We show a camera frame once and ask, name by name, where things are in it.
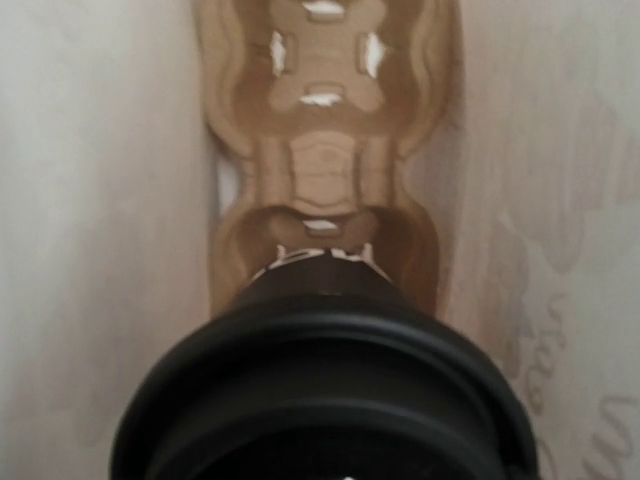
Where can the black paper coffee cup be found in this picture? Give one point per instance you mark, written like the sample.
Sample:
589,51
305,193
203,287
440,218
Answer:
320,272

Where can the brown cardboard cup carrier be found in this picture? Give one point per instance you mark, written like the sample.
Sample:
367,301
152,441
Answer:
320,105

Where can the black plastic cup lid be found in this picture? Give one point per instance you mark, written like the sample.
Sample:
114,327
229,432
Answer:
324,387

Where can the white paper bag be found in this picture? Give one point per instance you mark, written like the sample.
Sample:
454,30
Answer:
109,182

